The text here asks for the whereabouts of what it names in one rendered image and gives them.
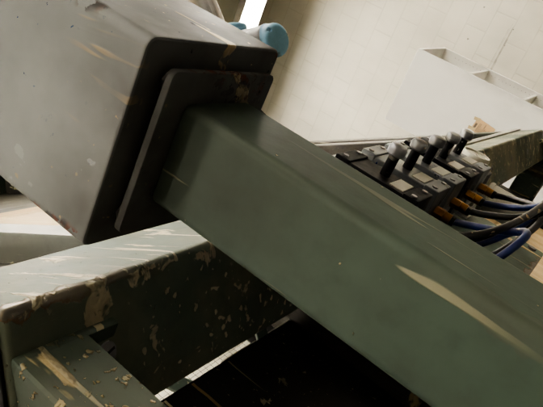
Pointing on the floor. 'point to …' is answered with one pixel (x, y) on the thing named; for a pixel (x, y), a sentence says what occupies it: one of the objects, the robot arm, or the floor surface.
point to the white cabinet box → (462, 98)
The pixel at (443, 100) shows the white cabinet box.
